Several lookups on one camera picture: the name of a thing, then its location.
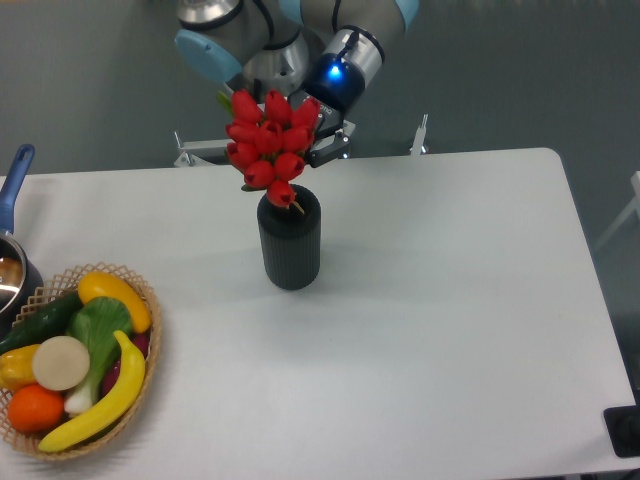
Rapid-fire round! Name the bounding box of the green cucumber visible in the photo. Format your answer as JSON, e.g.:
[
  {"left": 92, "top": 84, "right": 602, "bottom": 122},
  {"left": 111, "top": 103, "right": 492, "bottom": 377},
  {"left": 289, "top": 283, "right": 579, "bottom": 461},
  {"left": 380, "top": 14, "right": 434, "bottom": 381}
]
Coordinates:
[{"left": 1, "top": 291, "right": 83, "bottom": 354}]

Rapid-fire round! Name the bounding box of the black device at table edge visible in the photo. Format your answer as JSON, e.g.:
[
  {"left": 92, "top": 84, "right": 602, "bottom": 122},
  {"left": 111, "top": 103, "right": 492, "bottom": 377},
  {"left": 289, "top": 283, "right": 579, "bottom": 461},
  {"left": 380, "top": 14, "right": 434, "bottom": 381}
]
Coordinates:
[{"left": 603, "top": 405, "right": 639, "bottom": 458}]

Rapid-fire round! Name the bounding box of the woven wicker basket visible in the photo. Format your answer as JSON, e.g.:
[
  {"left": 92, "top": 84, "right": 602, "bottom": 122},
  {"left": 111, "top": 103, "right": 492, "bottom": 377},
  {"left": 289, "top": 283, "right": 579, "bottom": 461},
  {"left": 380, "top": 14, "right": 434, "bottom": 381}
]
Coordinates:
[{"left": 1, "top": 262, "right": 162, "bottom": 461}]

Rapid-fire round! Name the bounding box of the white furniture piece right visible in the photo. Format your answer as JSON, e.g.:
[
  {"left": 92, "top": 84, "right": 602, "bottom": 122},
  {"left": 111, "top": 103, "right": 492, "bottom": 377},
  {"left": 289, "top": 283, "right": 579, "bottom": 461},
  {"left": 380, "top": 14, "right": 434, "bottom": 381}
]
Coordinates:
[{"left": 594, "top": 171, "right": 639, "bottom": 251}]

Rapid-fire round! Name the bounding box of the yellow bell pepper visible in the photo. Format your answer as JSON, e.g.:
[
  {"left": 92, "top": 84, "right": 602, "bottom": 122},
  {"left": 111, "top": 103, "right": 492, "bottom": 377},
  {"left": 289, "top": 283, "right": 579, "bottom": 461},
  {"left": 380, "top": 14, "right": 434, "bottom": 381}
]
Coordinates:
[{"left": 1, "top": 344, "right": 40, "bottom": 391}]

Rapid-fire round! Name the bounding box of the red tulip bouquet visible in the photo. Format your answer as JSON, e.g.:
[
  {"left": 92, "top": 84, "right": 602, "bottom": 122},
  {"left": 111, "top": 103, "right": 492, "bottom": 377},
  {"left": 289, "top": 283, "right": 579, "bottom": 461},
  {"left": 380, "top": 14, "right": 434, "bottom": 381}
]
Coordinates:
[{"left": 216, "top": 89, "right": 320, "bottom": 213}]

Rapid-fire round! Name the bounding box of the yellow banana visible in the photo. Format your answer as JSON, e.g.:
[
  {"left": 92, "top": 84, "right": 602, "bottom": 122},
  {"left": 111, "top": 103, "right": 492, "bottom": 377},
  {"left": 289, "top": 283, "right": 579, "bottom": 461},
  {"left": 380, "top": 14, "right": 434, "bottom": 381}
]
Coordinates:
[{"left": 38, "top": 330, "right": 146, "bottom": 454}]

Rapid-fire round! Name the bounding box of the dark grey ribbed vase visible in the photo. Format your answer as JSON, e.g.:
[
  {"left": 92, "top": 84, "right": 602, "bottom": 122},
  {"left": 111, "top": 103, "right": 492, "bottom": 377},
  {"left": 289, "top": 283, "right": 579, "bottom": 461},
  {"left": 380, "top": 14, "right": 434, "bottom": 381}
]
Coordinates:
[{"left": 257, "top": 185, "right": 321, "bottom": 290}]

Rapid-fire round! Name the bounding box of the beige round disc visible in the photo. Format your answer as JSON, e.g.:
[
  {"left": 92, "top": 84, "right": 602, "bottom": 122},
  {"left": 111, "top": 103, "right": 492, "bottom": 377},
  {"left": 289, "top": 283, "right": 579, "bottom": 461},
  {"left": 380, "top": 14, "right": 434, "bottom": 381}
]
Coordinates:
[{"left": 32, "top": 336, "right": 90, "bottom": 391}]

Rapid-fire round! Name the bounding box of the purple eggplant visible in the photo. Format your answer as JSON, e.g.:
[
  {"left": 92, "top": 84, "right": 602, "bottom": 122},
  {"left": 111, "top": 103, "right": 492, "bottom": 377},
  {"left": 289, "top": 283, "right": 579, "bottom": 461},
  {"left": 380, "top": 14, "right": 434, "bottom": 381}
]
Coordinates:
[{"left": 100, "top": 332, "right": 150, "bottom": 398}]

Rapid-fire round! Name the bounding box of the green bok choy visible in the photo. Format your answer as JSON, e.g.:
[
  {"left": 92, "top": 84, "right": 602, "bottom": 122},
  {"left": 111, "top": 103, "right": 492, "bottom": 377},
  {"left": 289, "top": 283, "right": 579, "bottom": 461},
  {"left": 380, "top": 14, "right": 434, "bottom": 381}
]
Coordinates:
[{"left": 64, "top": 296, "right": 133, "bottom": 417}]

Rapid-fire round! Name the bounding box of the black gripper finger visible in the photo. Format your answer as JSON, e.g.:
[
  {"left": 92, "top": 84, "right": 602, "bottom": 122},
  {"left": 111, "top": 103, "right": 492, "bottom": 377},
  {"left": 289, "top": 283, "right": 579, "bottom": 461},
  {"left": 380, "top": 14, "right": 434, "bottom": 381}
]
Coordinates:
[{"left": 306, "top": 130, "right": 351, "bottom": 168}]

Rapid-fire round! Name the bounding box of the blue handled saucepan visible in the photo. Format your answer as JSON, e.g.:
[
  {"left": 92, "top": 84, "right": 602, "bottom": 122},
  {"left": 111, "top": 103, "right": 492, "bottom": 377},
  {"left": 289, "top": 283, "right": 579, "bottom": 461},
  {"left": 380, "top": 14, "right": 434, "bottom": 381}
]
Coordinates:
[{"left": 1, "top": 144, "right": 43, "bottom": 338}]

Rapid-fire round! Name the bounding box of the orange fruit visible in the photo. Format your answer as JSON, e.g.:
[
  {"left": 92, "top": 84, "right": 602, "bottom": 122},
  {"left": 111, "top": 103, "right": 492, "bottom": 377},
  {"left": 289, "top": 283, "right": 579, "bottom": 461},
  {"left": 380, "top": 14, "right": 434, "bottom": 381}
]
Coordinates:
[{"left": 7, "top": 384, "right": 64, "bottom": 433}]

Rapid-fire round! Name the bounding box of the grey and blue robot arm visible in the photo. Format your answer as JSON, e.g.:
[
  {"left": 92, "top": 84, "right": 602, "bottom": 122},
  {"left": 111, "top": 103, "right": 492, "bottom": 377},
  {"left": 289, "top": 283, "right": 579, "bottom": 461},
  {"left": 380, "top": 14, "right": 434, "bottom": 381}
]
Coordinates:
[{"left": 175, "top": 0, "right": 419, "bottom": 168}]

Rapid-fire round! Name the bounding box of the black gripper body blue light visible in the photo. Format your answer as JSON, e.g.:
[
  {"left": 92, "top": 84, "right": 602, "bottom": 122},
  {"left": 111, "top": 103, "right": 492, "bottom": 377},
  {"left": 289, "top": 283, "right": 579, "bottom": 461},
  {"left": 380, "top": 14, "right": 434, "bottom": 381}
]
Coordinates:
[{"left": 288, "top": 53, "right": 367, "bottom": 138}]

